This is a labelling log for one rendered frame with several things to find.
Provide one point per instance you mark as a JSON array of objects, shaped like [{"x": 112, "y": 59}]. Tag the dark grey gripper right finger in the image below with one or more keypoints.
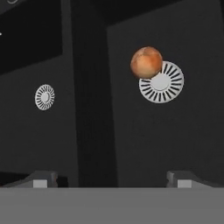
[{"x": 180, "y": 177}]

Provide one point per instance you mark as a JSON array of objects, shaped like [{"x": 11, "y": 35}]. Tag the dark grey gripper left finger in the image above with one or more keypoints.
[{"x": 43, "y": 178}]

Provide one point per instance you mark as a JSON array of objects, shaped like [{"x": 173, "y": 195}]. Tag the dark grey double sink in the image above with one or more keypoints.
[{"x": 163, "y": 134}]

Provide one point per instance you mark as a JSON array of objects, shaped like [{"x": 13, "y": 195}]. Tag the small white sink drain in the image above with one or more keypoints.
[{"x": 44, "y": 97}]

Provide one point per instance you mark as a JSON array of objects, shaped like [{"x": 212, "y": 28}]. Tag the large white sink drain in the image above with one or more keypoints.
[{"x": 164, "y": 86}]

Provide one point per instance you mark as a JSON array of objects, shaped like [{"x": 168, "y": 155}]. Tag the orange-brown onion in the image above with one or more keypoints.
[{"x": 145, "y": 62}]

